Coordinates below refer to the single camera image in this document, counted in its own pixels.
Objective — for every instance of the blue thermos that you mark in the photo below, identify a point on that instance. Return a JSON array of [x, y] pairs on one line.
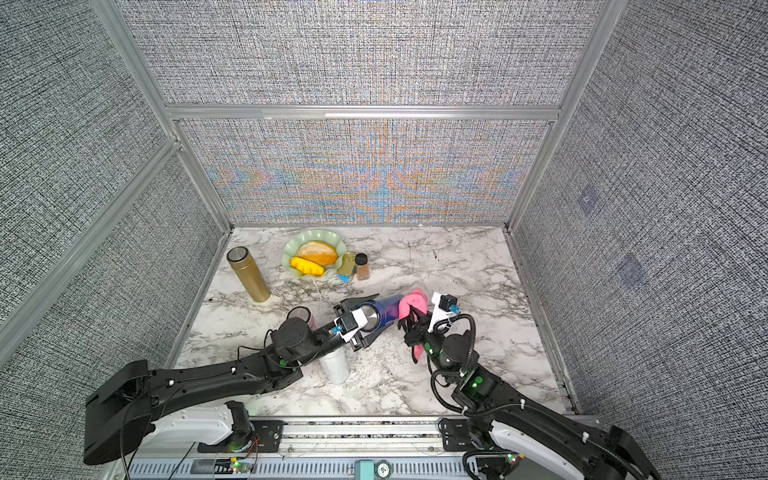
[[384, 312]]

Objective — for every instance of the small brown spice jar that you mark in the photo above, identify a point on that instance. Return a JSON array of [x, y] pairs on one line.
[[362, 267]]

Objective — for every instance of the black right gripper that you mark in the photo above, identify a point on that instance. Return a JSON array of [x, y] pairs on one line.
[[420, 335]]

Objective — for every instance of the pink cloth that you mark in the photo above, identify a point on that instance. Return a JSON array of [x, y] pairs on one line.
[[414, 302]]

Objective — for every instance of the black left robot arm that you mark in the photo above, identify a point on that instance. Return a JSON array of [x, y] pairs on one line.
[[121, 412]]

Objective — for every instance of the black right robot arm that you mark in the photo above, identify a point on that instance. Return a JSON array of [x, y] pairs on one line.
[[504, 424]]

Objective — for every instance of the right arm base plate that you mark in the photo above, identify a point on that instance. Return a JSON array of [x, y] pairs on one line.
[[463, 434]]

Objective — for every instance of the yellow banana toy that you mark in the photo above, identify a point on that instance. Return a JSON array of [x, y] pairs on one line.
[[306, 267]]

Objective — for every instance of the gold gradient thermos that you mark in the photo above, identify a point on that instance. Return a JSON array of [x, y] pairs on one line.
[[249, 274]]

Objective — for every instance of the green scalloped plate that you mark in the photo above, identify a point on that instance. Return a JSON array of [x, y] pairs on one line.
[[329, 237]]

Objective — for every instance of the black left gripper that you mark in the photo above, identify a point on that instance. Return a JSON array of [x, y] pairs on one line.
[[363, 343]]

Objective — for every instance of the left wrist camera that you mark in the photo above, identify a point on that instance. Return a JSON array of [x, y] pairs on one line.
[[349, 323]]

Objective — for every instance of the white thermos black lid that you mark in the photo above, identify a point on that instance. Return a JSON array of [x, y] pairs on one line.
[[335, 366]]

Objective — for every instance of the pink thermos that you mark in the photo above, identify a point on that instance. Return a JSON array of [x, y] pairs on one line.
[[302, 313]]

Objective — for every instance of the orange bread bun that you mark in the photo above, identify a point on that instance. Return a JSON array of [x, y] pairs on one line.
[[318, 252]]

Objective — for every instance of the aluminium front rail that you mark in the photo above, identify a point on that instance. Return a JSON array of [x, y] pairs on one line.
[[315, 448]]

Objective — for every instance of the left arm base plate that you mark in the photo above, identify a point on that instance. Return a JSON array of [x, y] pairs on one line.
[[263, 436]]

